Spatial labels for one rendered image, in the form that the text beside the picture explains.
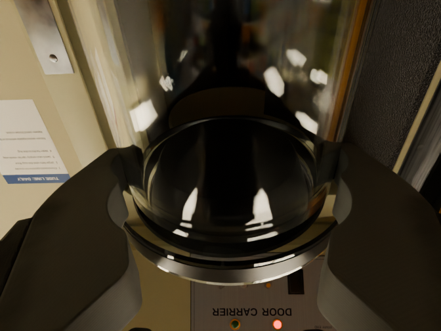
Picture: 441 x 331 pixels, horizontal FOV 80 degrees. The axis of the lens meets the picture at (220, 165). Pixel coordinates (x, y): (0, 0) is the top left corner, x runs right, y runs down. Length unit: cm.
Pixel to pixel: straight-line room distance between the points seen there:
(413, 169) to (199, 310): 25
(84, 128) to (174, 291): 18
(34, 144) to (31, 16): 70
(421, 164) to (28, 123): 84
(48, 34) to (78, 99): 5
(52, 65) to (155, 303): 23
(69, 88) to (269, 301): 26
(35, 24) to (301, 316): 33
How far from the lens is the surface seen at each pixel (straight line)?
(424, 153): 29
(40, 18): 23
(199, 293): 30
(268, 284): 29
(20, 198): 111
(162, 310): 31
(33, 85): 81
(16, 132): 92
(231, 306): 30
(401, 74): 28
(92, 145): 26
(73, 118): 25
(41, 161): 95
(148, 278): 31
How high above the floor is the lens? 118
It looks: 37 degrees up
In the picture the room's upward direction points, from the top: 177 degrees clockwise
